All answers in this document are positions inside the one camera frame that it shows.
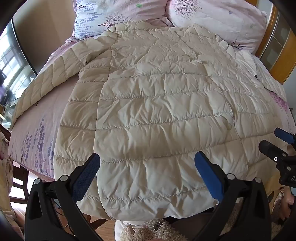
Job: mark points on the pink tree print pillow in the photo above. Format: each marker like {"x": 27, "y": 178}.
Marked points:
{"x": 219, "y": 20}

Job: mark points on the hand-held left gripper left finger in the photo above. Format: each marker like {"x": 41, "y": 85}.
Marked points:
{"x": 87, "y": 176}

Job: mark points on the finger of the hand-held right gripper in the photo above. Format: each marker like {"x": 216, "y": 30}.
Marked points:
{"x": 270, "y": 150}
{"x": 285, "y": 136}

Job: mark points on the pink floral bed sheet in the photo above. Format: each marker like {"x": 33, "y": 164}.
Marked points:
{"x": 37, "y": 120}

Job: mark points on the white purple floral pillow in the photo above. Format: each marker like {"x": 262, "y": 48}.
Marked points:
{"x": 104, "y": 16}

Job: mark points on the window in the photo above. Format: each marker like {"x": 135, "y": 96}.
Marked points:
{"x": 13, "y": 69}

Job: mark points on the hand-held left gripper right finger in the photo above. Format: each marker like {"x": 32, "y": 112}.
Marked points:
{"x": 208, "y": 176}

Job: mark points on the person's right hand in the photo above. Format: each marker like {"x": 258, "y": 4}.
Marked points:
{"x": 290, "y": 200}

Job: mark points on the cream quilted down jacket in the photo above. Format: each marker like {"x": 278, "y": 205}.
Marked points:
{"x": 157, "y": 115}

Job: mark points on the wooden chair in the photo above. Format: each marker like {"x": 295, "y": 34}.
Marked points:
{"x": 19, "y": 178}

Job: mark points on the wooden headboard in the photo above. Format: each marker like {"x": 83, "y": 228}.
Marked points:
{"x": 276, "y": 41}

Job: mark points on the beige fleece clothing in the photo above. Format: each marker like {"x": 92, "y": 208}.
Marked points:
{"x": 152, "y": 230}

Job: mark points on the floral curtain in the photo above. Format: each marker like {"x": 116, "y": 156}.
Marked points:
{"x": 5, "y": 166}

